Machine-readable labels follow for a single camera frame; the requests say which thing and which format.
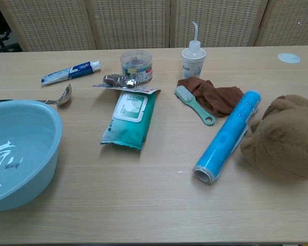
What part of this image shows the black chair base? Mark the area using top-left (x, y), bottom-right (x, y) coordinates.
top-left (0, 7), bottom-right (23, 53)

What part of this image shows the woven folding screen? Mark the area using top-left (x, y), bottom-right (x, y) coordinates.
top-left (0, 0), bottom-right (308, 52)

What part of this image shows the grey round cable grommet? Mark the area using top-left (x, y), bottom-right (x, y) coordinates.
top-left (277, 53), bottom-right (301, 64)

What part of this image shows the silver blister pack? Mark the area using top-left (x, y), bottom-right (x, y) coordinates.
top-left (92, 73), bottom-right (162, 94)

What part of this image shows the brown plush toy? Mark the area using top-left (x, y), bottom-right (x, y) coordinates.
top-left (240, 94), bottom-right (308, 183)

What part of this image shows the blue white toothpaste tube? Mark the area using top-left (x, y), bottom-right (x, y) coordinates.
top-left (41, 60), bottom-right (102, 87)

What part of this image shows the blue cling film roll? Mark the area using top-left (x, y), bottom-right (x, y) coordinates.
top-left (192, 90), bottom-right (262, 185)

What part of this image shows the brown cloth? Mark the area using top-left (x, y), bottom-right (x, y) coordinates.
top-left (177, 76), bottom-right (245, 118)

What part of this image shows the green wet wipes pack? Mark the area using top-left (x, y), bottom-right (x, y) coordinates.
top-left (100, 89), bottom-right (160, 150)

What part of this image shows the clear round clip container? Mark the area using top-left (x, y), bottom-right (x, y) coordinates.
top-left (120, 49), bottom-right (154, 84)

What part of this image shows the stainless steel ladle spoon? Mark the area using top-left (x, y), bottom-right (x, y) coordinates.
top-left (0, 84), bottom-right (72, 108)

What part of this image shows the green scrub brush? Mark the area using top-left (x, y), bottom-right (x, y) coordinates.
top-left (174, 85), bottom-right (217, 126)

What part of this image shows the white squeeze bottle bent nozzle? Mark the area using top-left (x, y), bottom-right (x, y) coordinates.
top-left (186, 21), bottom-right (202, 59)

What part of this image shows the light blue plastic basin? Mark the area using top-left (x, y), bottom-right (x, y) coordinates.
top-left (0, 99), bottom-right (64, 213)

